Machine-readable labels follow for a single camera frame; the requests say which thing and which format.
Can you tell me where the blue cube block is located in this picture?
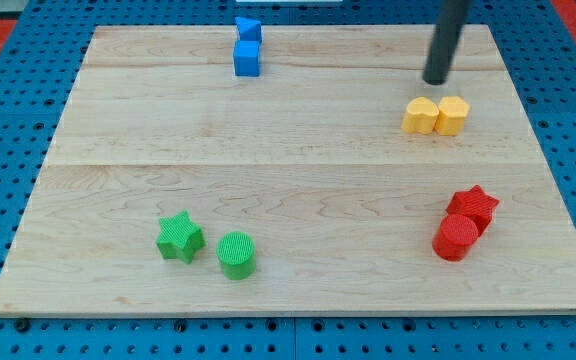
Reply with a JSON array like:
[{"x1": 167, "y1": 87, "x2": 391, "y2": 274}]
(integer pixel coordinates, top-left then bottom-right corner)
[{"x1": 233, "y1": 40, "x2": 261, "y2": 77}]

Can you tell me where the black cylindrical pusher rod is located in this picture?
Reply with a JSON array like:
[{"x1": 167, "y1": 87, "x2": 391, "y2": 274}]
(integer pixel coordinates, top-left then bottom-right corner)
[{"x1": 422, "y1": 0, "x2": 472, "y2": 85}]

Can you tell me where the green cylinder block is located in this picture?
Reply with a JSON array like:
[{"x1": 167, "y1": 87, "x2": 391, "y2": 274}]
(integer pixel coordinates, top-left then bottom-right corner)
[{"x1": 216, "y1": 231, "x2": 256, "y2": 280}]

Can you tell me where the blue triangle block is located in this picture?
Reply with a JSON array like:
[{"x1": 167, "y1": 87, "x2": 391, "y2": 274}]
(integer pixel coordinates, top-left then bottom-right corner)
[{"x1": 235, "y1": 16, "x2": 263, "y2": 43}]

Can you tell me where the yellow heart block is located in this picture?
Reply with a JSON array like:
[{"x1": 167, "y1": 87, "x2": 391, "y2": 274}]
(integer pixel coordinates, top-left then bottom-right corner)
[{"x1": 401, "y1": 97, "x2": 439, "y2": 134}]

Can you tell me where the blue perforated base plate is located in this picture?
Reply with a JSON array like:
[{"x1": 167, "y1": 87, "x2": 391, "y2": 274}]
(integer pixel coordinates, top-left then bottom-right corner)
[{"x1": 0, "y1": 1, "x2": 576, "y2": 359}]

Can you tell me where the yellow hexagon block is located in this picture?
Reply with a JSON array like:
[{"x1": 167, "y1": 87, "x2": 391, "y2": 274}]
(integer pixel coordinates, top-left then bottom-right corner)
[{"x1": 434, "y1": 96, "x2": 470, "y2": 136}]

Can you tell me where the wooden board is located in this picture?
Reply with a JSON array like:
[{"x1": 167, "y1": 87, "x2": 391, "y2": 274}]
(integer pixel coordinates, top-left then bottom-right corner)
[{"x1": 0, "y1": 25, "x2": 576, "y2": 319}]

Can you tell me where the red cylinder block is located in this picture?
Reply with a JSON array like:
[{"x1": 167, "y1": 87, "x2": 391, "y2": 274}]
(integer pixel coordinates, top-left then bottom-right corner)
[{"x1": 432, "y1": 214, "x2": 479, "y2": 262}]

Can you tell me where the green star block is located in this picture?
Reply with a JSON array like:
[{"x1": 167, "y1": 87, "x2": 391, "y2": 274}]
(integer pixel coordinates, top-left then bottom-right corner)
[{"x1": 156, "y1": 211, "x2": 206, "y2": 264}]

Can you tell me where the red star block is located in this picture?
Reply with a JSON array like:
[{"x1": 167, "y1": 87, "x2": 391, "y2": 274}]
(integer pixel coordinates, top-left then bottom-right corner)
[{"x1": 446, "y1": 185, "x2": 500, "y2": 235}]

